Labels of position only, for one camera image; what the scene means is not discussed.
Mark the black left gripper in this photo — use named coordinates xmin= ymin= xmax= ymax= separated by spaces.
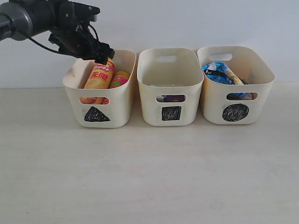
xmin=49 ymin=14 xmax=115 ymax=64

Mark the yellow Lays chips can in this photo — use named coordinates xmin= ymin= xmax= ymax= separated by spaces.
xmin=79 ymin=59 xmax=116 ymax=105

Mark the pink Lays chips can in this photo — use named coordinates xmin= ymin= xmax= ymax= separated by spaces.
xmin=101 ymin=71 xmax=131 ymax=105

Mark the small dark purple packet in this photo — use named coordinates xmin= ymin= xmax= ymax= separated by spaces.
xmin=164 ymin=95 xmax=185 ymax=103

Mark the blue instant noodle packet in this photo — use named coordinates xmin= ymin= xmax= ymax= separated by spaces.
xmin=201 ymin=61 xmax=246 ymax=101

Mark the white blue milk carton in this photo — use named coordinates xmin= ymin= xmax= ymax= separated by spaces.
xmin=156 ymin=95 xmax=165 ymax=103

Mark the orange instant noodle packet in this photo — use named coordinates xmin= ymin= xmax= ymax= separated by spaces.
xmin=242 ymin=79 xmax=253 ymax=100

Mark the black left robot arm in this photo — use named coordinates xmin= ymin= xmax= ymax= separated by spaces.
xmin=0 ymin=0 xmax=115 ymax=64

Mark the cream bin with triangle mark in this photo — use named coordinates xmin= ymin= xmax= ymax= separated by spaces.
xmin=63 ymin=50 xmax=137 ymax=128

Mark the cream bin with square mark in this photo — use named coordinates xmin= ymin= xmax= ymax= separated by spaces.
xmin=137 ymin=48 xmax=204 ymax=126

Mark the cream bin with circle mark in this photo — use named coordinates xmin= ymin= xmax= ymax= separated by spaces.
xmin=197 ymin=46 xmax=275 ymax=125

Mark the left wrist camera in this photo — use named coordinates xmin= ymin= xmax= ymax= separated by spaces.
xmin=58 ymin=0 xmax=100 ymax=22

